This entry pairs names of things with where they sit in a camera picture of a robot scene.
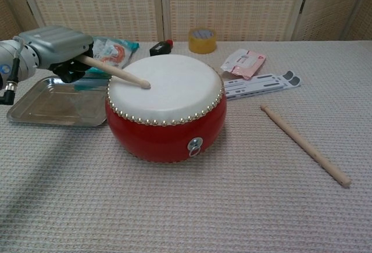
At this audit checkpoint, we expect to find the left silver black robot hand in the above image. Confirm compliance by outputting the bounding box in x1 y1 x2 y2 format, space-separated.
17 25 94 84

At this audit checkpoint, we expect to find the wooden drumstick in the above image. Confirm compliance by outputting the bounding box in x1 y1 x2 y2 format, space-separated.
260 104 352 189
80 55 151 90

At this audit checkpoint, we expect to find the rectangular metal tray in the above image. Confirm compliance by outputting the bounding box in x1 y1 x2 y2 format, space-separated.
6 75 110 128

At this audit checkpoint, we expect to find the red drum with white skin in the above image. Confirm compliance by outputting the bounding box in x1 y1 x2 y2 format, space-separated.
105 55 228 164

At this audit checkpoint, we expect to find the bamboo folding screen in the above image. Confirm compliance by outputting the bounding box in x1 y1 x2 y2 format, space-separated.
0 0 372 44

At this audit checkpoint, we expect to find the teal snack bag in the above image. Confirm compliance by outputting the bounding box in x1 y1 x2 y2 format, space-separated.
72 35 140 77

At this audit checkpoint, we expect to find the black bottle with red cap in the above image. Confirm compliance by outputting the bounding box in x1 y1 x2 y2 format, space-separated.
149 40 174 57

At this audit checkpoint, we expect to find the yellow packing tape roll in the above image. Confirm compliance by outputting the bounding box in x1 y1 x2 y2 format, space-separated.
188 28 218 54

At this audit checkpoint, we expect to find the pink white wet wipes pack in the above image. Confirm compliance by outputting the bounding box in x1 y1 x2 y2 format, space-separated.
220 48 267 80

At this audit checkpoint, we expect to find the white folding laptop stand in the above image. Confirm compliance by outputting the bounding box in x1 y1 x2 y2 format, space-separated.
222 70 302 101

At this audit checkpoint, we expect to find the white woven tablecloth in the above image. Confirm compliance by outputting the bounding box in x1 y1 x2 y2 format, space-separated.
0 40 372 253

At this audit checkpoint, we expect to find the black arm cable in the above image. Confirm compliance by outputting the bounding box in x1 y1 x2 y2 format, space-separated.
0 39 26 105

